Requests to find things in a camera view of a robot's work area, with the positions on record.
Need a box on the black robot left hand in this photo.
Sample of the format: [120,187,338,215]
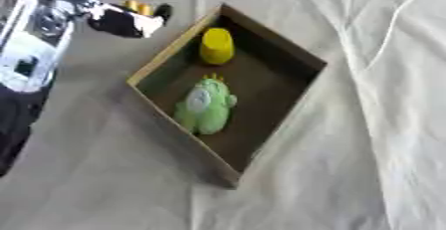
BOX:
[85,0,174,39]

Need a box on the tan cardboard box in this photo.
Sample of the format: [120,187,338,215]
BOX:
[125,3,330,189]

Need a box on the yellow cylinder block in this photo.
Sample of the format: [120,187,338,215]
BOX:
[198,27,237,66]

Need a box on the green dinosaur soft toy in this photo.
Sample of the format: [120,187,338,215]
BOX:
[172,72,239,135]

